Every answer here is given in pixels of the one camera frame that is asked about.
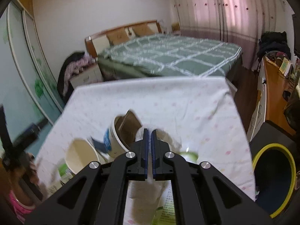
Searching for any white blue noodle cup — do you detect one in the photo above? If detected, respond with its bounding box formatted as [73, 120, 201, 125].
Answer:
[104, 109, 142, 158]

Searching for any person left hand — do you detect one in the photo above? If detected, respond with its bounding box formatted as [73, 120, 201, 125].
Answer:
[9, 153, 39, 206]

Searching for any brown cushion right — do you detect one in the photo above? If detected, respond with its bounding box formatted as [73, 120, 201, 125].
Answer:
[132, 23, 155, 37]

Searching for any yellow rimmed blue trash bin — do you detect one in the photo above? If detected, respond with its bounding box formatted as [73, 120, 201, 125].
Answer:
[252, 143, 296, 218]

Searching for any white bedside cabinet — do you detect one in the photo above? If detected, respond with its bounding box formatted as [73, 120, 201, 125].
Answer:
[70, 64, 104, 88]

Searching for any wooden bed headboard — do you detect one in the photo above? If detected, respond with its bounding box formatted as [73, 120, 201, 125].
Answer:
[84, 20, 162, 58]

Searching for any black hand-held gripper left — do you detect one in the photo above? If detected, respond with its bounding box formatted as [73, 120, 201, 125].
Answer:
[1, 106, 48, 205]

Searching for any white dotted table cloth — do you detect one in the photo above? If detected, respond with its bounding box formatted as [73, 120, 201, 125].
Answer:
[37, 77, 255, 199]

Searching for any pink white curtain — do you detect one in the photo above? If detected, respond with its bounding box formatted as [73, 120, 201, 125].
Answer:
[167, 0, 282, 70]

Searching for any brown cushion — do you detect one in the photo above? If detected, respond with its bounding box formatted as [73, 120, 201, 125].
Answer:
[132, 23, 155, 37]
[106, 28, 130, 46]

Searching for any dark clothes pile on cabinet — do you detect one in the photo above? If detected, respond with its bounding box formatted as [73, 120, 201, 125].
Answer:
[57, 51, 95, 104]

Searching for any sliding door wardrobe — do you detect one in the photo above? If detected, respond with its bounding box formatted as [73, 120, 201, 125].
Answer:
[1, 0, 65, 155]

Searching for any green checked bed quilt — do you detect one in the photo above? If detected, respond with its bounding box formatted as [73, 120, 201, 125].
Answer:
[99, 34, 242, 77]

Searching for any white paper cup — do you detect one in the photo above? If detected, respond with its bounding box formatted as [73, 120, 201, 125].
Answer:
[64, 138, 106, 174]

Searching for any black clothes pile by curtain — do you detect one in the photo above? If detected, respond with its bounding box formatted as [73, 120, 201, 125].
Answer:
[257, 31, 291, 62]

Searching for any white coconut water bottle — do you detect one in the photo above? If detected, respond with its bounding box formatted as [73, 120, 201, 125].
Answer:
[151, 151, 198, 224]

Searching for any wooden desk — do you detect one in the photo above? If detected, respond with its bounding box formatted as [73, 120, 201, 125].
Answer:
[262, 57, 296, 139]

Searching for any brown cushion left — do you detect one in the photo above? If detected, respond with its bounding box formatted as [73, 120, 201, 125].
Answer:
[106, 28, 130, 46]

